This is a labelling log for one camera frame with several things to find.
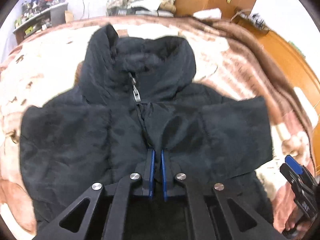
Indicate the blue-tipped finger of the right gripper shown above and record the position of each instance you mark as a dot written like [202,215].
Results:
[293,164]

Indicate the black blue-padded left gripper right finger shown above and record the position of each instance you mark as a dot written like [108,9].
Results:
[213,211]

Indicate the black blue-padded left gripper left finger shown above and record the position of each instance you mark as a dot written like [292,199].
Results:
[101,210]

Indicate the black puffer jacket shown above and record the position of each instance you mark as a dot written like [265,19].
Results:
[134,95]

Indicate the orange wooden headboard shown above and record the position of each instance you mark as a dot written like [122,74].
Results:
[272,70]

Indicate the brown cream bear blanket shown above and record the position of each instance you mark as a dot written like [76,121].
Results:
[45,64]

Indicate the white pillow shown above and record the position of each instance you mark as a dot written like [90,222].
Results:
[211,14]

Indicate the cardboard box on floor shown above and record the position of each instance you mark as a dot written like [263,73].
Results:
[69,17]

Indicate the dark wooden shelf unit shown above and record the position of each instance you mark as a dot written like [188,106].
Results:
[50,17]

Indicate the cluttered items pile by window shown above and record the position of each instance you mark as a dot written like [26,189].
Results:
[142,7]

